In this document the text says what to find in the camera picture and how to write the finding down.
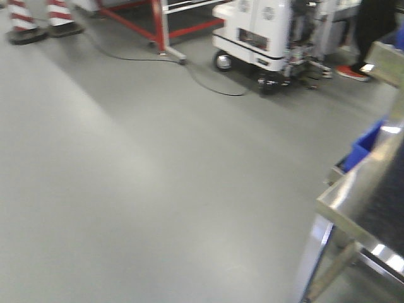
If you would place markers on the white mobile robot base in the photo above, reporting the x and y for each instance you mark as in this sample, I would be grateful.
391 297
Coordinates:
276 38

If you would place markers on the lower blue plastic bin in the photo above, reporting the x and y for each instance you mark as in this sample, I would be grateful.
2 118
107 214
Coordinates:
361 147

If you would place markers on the red shoe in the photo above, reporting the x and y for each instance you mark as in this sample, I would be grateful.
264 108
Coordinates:
347 72

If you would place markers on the red white traffic cone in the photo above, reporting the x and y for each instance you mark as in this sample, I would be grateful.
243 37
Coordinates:
60 20
24 29

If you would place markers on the person in black trousers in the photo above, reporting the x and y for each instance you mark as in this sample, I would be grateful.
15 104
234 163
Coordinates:
375 19

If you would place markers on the red metal frame stand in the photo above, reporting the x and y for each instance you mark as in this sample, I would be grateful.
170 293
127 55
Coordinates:
160 11

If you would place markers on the stainless steel roller rack frame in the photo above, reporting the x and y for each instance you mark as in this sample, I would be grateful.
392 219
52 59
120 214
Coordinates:
388 67

